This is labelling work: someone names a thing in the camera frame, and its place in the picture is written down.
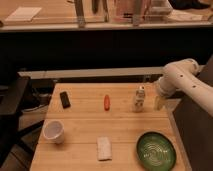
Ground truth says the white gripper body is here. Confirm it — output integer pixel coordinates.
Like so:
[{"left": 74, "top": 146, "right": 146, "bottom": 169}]
[{"left": 156, "top": 76, "right": 174, "bottom": 98}]

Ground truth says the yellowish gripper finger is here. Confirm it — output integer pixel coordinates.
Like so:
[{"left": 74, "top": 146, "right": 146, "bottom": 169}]
[{"left": 154, "top": 96, "right": 165, "bottom": 111}]

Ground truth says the small white bottle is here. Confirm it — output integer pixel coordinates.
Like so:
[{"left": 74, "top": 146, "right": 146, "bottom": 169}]
[{"left": 133, "top": 86, "right": 145, "bottom": 112}]

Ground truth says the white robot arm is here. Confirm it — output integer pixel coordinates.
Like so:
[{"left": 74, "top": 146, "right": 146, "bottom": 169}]
[{"left": 156, "top": 58, "right": 213, "bottom": 117}]

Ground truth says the green glass plate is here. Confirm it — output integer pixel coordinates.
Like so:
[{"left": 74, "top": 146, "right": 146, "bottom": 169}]
[{"left": 136, "top": 132, "right": 177, "bottom": 171}]

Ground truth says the orange carrot toy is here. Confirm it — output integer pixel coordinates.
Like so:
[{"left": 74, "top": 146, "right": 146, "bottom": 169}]
[{"left": 104, "top": 95, "right": 110, "bottom": 111}]

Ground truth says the white folded cloth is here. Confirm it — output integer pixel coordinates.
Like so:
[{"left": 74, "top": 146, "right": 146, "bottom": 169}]
[{"left": 97, "top": 137, "right": 112, "bottom": 161}]

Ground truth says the black rectangular block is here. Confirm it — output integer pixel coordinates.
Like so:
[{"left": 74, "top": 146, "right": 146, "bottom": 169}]
[{"left": 60, "top": 92, "right": 71, "bottom": 108}]

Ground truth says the white paper cup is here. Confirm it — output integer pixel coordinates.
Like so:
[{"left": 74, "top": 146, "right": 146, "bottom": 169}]
[{"left": 43, "top": 121, "right": 64, "bottom": 144}]

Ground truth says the black chair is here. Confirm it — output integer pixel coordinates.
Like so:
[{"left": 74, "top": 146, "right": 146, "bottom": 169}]
[{"left": 0, "top": 77, "right": 30, "bottom": 168}]

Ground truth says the white paper sheet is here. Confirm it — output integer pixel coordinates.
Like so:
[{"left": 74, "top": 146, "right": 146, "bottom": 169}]
[{"left": 6, "top": 7, "right": 41, "bottom": 22}]

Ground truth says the grey metal rail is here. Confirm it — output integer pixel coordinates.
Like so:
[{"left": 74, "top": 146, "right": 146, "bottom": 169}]
[{"left": 19, "top": 67, "right": 163, "bottom": 79}]

